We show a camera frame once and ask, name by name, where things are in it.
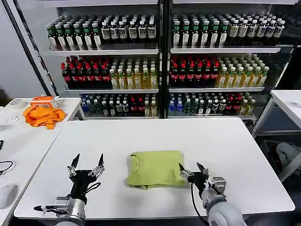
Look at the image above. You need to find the grey bag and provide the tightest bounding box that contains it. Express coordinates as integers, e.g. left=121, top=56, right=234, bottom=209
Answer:
left=275, top=142, right=301, bottom=175

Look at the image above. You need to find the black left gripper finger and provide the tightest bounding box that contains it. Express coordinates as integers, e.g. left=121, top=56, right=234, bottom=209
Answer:
left=67, top=153, right=81, bottom=177
left=87, top=153, right=105, bottom=178

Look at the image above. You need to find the white shelf with bottles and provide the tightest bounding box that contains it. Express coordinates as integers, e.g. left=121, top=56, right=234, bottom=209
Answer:
left=164, top=0, right=301, bottom=121
left=46, top=0, right=164, bottom=120

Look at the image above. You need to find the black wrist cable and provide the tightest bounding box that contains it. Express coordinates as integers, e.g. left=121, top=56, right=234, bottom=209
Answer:
left=189, top=182, right=210, bottom=226
left=85, top=182, right=102, bottom=195

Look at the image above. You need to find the orange and white box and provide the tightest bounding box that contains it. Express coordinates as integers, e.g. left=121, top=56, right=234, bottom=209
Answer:
left=30, top=96, right=58, bottom=109

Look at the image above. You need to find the white tape roll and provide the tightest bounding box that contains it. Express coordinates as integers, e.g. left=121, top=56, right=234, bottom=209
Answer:
left=9, top=98, right=24, bottom=110

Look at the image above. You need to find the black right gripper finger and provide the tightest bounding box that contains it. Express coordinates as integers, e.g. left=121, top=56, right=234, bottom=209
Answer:
left=178, top=162, right=193, bottom=182
left=196, top=161, right=210, bottom=177

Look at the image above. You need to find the white side table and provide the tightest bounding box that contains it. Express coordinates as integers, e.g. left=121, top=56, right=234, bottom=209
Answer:
left=0, top=97, right=83, bottom=226

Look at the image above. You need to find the orange cloth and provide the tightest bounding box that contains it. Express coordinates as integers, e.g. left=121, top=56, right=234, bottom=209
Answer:
left=23, top=105, right=67, bottom=130

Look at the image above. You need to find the black cable on desk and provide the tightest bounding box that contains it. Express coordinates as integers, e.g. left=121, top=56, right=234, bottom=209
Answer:
left=0, top=160, right=16, bottom=177

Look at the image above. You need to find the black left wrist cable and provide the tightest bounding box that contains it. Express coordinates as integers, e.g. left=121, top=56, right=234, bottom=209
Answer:
left=85, top=182, right=102, bottom=195

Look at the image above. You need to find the light green shirt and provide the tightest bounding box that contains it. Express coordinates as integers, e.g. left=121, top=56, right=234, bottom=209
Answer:
left=124, top=150, right=190, bottom=190

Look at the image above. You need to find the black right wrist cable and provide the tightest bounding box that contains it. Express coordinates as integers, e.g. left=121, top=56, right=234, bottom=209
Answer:
left=189, top=182, right=210, bottom=226

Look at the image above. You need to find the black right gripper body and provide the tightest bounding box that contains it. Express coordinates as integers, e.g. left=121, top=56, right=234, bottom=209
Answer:
left=187, top=171, right=212, bottom=192

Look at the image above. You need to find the black slanted pole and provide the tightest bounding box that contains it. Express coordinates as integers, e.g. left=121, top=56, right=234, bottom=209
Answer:
left=1, top=0, right=60, bottom=97

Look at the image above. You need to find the white table with grey frame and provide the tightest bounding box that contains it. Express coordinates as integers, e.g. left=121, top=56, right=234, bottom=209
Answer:
left=253, top=89, right=301, bottom=137

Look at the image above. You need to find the grey computer mouse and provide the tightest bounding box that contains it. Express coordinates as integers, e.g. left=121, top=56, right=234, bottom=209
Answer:
left=0, top=184, right=19, bottom=210

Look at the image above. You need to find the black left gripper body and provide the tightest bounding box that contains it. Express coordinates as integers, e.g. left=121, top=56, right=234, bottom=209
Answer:
left=69, top=169, right=97, bottom=201

